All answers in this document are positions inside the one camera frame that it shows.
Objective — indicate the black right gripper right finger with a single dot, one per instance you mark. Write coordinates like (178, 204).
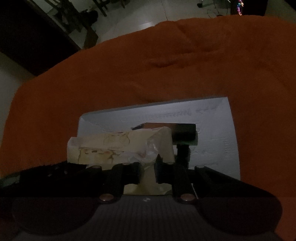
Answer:
(223, 202)

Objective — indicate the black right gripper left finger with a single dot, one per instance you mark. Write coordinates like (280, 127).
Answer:
(56, 199)

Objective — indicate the cream tissue packet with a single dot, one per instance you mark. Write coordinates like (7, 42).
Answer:
(142, 146)

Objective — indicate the white flat box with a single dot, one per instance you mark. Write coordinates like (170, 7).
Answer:
(217, 145)

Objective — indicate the orange red table cloth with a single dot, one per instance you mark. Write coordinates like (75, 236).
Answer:
(249, 59)

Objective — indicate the computer case RGB fans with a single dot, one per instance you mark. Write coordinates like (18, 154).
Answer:
(240, 7)

